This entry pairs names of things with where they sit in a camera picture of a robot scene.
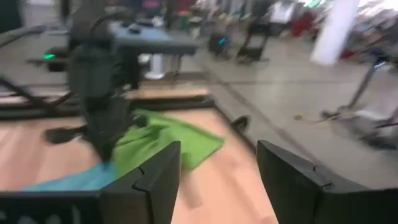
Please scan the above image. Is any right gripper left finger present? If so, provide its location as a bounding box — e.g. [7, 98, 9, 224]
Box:
[99, 141, 182, 224]

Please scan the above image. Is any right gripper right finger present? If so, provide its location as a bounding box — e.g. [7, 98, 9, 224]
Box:
[256, 139, 368, 224]

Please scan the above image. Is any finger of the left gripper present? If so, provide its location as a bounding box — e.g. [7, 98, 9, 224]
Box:
[132, 113, 149, 129]
[43, 124, 90, 146]

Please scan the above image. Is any blue microfiber towel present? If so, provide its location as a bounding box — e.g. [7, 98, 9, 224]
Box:
[21, 161, 118, 192]

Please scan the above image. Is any green microfiber towel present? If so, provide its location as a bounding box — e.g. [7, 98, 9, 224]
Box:
[111, 108, 225, 180]

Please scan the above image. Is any black device with green light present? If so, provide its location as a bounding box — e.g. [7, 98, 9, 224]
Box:
[0, 74, 251, 150]

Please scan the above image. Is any grey metal floor stand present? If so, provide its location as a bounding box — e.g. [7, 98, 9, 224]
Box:
[320, 57, 398, 150]

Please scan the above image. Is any white pillar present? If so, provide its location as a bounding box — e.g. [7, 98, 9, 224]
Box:
[310, 0, 361, 67]

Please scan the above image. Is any yellow floor cable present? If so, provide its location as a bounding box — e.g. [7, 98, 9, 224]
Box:
[294, 112, 330, 125]

